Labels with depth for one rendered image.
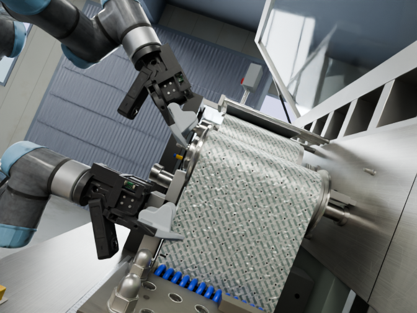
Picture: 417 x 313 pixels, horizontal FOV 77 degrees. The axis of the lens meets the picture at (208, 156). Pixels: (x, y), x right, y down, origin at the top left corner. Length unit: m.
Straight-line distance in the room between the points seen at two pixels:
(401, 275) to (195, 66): 3.76
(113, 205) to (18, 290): 0.23
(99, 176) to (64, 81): 4.20
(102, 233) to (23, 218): 0.15
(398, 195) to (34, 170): 0.62
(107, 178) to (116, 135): 3.55
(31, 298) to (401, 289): 0.58
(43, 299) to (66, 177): 0.22
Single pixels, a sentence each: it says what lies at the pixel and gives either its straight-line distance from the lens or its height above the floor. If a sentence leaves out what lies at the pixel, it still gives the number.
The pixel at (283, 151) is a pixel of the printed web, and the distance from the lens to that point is 0.77.
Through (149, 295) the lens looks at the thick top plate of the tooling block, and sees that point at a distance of 0.44.
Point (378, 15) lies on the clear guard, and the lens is 0.85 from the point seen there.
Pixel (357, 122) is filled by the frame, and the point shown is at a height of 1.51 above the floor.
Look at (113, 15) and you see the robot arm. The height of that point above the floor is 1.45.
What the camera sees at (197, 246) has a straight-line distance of 0.52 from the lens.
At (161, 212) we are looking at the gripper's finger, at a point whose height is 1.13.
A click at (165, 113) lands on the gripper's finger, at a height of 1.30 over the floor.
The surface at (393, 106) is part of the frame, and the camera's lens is 0.72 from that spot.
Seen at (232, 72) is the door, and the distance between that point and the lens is 3.92.
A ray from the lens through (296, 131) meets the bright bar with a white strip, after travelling 0.84.
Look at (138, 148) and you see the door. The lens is 3.91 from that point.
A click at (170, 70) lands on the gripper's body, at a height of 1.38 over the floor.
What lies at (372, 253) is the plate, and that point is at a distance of 0.52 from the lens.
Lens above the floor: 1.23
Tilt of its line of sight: 2 degrees up
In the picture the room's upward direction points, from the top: 23 degrees clockwise
